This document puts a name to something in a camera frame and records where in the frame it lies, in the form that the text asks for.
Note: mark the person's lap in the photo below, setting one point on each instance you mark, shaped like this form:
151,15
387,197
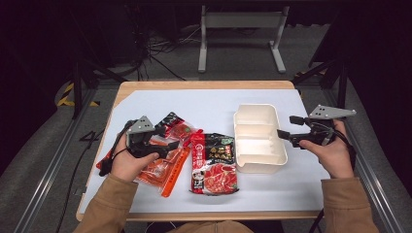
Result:
210,227

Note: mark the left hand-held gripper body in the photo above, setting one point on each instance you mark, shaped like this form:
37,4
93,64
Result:
140,126

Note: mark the wooden table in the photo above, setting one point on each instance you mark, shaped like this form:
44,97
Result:
194,84

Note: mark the black and yellow floor tape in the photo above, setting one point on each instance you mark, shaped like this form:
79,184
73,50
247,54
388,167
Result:
66,93

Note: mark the red and black sauce packet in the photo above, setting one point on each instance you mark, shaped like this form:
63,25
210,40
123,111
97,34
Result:
213,165

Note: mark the aluminium rail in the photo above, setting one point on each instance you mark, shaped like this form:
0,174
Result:
48,176
372,181

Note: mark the white divided plastic container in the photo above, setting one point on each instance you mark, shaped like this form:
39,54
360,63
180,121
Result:
259,139

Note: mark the white metal desk frame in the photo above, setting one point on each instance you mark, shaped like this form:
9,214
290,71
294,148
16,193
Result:
243,20

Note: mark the black metal stand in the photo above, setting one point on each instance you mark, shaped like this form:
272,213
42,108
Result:
341,81
77,87

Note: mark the person's right hand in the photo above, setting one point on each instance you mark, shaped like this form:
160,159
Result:
328,158

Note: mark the person's left hand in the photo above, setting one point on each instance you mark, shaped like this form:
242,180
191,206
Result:
129,165

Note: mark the white table mat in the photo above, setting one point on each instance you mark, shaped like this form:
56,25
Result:
210,103

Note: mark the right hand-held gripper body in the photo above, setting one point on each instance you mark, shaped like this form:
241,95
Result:
319,129

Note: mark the small black and red packet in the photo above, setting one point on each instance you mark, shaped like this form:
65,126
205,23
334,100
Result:
176,126

